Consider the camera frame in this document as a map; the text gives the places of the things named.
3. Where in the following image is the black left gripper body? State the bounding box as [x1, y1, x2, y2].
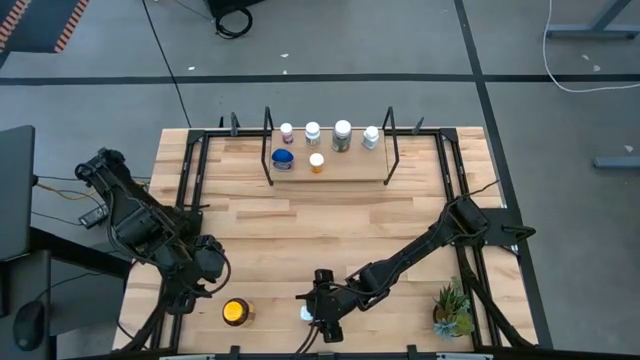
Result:
[167, 237, 227, 315]

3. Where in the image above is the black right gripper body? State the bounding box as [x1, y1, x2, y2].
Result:
[313, 269, 359, 344]

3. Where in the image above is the yellow-lidded yellow bottle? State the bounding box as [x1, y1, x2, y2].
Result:
[221, 297, 257, 328]

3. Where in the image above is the blue-lidded Tums bottle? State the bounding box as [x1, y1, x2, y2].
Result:
[271, 148, 296, 173]

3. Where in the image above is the slim white-capped bottle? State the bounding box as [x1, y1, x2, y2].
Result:
[304, 121, 322, 150]

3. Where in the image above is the dark jar white lid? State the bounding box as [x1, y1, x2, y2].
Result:
[331, 119, 353, 154]

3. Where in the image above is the white pill bottle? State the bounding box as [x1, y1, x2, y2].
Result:
[361, 125, 381, 152]

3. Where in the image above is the black power brick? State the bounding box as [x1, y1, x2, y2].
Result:
[78, 204, 110, 230]

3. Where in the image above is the potted succulent plant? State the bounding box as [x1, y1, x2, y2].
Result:
[432, 277, 476, 341]

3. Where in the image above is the black side desk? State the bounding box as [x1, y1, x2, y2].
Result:
[0, 224, 132, 360]

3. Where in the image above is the black computer mouse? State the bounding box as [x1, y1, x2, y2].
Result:
[12, 299, 46, 352]

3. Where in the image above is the dark grey flat panel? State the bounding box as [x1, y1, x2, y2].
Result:
[0, 124, 37, 262]

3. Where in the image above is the black equipment box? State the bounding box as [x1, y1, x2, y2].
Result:
[206, 0, 266, 20]

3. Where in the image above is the black orange-striped ramp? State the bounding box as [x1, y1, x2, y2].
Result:
[0, 0, 91, 55]

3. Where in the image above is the grey floor bar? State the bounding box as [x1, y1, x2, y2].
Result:
[593, 156, 640, 170]

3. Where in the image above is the grey desk foot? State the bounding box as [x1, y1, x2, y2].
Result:
[546, 0, 640, 41]

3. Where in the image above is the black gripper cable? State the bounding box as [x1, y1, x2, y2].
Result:
[293, 323, 324, 357]

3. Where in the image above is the wooden shelf with black frame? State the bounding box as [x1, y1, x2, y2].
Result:
[259, 105, 401, 187]

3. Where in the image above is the yellow cable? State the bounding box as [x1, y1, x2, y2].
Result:
[35, 180, 97, 202]

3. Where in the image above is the black floor cable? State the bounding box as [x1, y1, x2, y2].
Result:
[138, 0, 193, 129]

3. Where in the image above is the black cable coil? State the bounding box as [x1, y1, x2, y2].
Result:
[214, 7, 254, 41]

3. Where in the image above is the white floor cable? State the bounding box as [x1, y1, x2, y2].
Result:
[541, 0, 640, 94]

